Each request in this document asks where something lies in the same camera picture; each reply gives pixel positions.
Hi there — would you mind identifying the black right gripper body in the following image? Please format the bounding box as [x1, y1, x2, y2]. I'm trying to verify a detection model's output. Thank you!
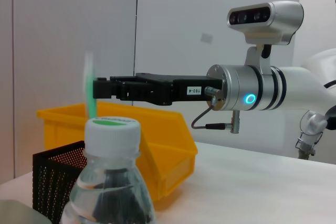
[136, 72, 224, 106]

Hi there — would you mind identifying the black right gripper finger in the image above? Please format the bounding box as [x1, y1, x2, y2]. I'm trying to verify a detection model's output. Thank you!
[93, 78, 174, 103]
[97, 76, 137, 82]

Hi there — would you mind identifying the clear water bottle green label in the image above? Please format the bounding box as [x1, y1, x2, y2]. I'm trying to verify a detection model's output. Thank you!
[60, 116, 157, 224]

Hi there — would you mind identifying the black mesh pen holder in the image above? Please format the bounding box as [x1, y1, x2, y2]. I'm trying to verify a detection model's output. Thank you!
[33, 140, 87, 224]

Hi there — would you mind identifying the frosted green glass fruit plate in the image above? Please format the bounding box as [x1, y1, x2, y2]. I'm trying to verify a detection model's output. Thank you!
[0, 199, 52, 224]

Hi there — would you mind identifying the yellow plastic bin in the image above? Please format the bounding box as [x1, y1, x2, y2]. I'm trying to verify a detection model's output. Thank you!
[36, 102, 199, 204]

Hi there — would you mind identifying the right arm cable with plugs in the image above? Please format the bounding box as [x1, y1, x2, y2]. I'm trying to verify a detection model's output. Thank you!
[191, 86, 241, 134]

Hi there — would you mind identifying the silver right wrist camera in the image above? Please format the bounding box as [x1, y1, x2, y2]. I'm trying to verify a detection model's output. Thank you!
[227, 1, 305, 75]

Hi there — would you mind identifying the silver robot joint with wires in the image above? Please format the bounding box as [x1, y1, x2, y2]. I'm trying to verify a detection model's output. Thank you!
[295, 104, 336, 159]

